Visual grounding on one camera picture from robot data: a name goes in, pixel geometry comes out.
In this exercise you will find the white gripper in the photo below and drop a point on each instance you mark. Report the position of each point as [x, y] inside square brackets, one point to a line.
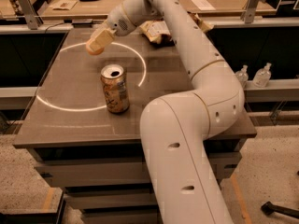
[119, 23]

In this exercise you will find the orange fruit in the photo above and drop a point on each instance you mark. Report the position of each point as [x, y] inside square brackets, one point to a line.
[94, 52]

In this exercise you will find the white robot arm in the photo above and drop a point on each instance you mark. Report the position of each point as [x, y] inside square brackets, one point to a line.
[173, 127]

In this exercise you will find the orange drink can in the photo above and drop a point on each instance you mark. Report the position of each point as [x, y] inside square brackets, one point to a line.
[113, 79]

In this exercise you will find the white paper card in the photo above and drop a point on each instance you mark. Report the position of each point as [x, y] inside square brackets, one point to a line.
[63, 5]

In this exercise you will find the brown chip bag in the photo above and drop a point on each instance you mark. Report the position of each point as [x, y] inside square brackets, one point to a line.
[157, 30]

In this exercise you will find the white paper sheet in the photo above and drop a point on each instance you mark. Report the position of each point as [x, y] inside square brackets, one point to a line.
[203, 5]

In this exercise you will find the left clear sanitizer bottle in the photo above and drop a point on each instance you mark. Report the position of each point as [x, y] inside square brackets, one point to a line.
[242, 75]

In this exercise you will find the clear sanitizer bottle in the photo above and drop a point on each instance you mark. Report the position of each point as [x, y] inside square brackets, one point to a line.
[262, 76]
[242, 75]

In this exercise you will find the right clear sanitizer bottle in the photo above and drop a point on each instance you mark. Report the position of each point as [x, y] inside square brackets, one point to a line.
[262, 76]

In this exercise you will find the black chair base leg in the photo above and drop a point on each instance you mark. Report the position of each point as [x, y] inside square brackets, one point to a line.
[268, 209]

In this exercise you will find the left metal bracket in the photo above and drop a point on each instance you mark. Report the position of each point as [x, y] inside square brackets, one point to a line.
[29, 14]

